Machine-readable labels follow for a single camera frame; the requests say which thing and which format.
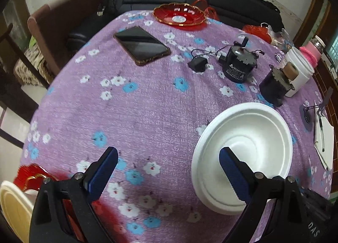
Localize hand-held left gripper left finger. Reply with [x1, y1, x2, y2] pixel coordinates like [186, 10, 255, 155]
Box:
[29, 147, 119, 243]

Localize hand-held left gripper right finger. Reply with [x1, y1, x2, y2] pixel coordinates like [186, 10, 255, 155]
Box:
[219, 147, 308, 243]

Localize white foam bowl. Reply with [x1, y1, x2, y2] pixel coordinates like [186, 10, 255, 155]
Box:
[191, 102, 293, 216]

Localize beige plastic bowl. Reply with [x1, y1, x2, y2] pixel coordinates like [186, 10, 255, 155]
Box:
[0, 180, 36, 243]

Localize white notebook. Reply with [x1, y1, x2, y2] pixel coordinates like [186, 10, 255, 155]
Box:
[314, 116, 334, 171]

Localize black pen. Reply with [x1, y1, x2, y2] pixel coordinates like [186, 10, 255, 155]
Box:
[318, 115, 326, 152]

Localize purple floral tablecloth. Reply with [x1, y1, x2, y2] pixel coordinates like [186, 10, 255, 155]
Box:
[22, 8, 333, 243]

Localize black desk stand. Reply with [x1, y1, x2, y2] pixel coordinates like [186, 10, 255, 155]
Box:
[301, 87, 334, 132]

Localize dark cylindrical motor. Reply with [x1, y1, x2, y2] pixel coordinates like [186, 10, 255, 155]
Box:
[259, 67, 295, 108]

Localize black cylindrical motor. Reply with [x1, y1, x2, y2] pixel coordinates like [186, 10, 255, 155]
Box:
[222, 36, 258, 84]

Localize black power adapter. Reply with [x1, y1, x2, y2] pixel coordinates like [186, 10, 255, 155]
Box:
[188, 57, 209, 73]

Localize white paper cup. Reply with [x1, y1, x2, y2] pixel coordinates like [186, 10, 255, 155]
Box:
[284, 46, 315, 97]

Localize patterned blanket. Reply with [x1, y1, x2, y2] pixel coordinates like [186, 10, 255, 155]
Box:
[13, 36, 55, 85]

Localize dark wooden chair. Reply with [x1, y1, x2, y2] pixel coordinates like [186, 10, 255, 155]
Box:
[0, 23, 50, 151]

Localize black smartphone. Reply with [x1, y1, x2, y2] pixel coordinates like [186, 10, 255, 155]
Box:
[113, 26, 172, 67]

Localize clear plastic bag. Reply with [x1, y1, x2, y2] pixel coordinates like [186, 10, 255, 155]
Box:
[272, 28, 295, 51]

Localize pink sleeved bottle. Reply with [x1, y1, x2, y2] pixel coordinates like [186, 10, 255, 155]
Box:
[300, 35, 326, 68]

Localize red plastic bag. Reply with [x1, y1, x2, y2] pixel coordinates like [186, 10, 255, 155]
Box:
[242, 24, 272, 43]

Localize brown armchair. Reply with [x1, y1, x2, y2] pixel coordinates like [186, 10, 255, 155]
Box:
[28, 0, 109, 75]

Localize red glass dish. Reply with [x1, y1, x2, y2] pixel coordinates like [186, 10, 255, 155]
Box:
[153, 3, 207, 26]

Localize red bag handles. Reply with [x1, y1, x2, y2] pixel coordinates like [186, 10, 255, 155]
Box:
[194, 0, 218, 22]

